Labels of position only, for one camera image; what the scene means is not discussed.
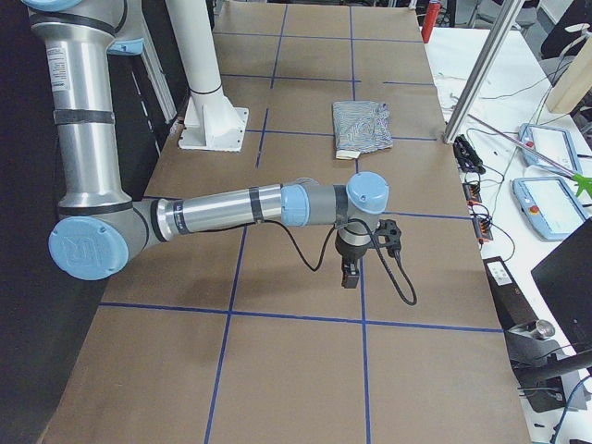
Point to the black box with label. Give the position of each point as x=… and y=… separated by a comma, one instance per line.
x=512, y=308

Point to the wooden beige board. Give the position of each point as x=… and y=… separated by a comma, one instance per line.
x=573, y=85

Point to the upper blue teach pendant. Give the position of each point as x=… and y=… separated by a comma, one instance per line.
x=554, y=143

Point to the green tipped grabber stick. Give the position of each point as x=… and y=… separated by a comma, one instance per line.
x=583, y=183

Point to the lower blue teach pendant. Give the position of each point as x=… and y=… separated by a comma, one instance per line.
x=550, y=207

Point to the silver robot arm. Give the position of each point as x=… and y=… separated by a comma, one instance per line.
x=100, y=228

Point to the orange black connector strip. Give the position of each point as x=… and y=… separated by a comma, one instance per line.
x=480, y=215

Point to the blue teach pendant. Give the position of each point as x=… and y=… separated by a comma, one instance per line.
x=550, y=207
x=554, y=143

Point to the silver knob stand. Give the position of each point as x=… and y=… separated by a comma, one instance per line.
x=547, y=375

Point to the red bottle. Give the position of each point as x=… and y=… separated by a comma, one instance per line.
x=430, y=19

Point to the black clamp tool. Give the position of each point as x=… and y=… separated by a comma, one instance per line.
x=466, y=156

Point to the black monitor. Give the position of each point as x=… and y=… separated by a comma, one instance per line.
x=563, y=279

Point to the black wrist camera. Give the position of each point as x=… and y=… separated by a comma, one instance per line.
x=350, y=274

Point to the aluminium frame post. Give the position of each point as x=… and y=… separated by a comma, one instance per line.
x=494, y=41

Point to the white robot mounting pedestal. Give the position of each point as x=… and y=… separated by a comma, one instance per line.
x=211, y=122

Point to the blue white striped polo shirt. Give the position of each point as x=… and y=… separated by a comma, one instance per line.
x=360, y=127

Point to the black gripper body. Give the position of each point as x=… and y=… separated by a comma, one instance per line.
x=349, y=255

